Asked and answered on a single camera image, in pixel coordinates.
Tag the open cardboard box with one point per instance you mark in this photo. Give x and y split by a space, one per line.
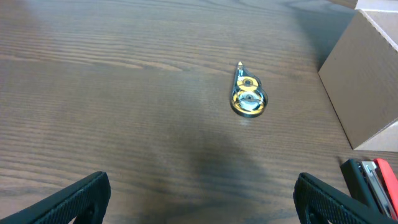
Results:
360 76

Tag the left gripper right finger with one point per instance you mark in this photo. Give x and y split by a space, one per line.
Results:
317 202

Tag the yellow correction tape dispenser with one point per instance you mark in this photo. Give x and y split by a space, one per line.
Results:
247 98

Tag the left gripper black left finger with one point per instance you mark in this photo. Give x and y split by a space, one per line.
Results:
83 202

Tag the red black stapler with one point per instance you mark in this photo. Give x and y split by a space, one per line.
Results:
373 183

